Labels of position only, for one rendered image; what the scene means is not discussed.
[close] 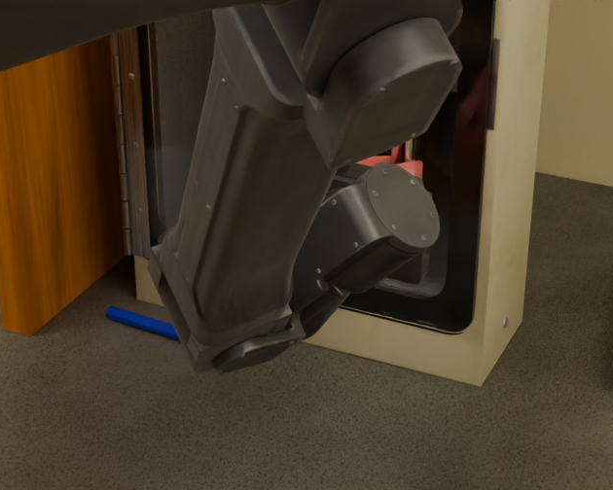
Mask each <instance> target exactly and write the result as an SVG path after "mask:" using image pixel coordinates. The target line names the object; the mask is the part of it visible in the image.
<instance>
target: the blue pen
mask: <svg viewBox="0 0 613 490"><path fill-rule="evenodd" d="M106 317H107V318H108V319H111V320H114V321H117V322H120V323H124V324H127V325H130V326H133V327H137V328H139V329H142V330H145V331H149V332H152V333H157V334H161V335H164V336H167V337H170V338H174V339H177V340H180V339H179V337H178V335H177V333H176V330H175V329H174V327H173V325H172V324H169V323H166V322H163V321H160V320H156V319H153V318H150V317H147V316H143V315H140V314H137V313H133V312H130V311H127V310H123V309H121V308H118V307H114V306H110V307H109V308H108V309H107V311H106Z"/></svg>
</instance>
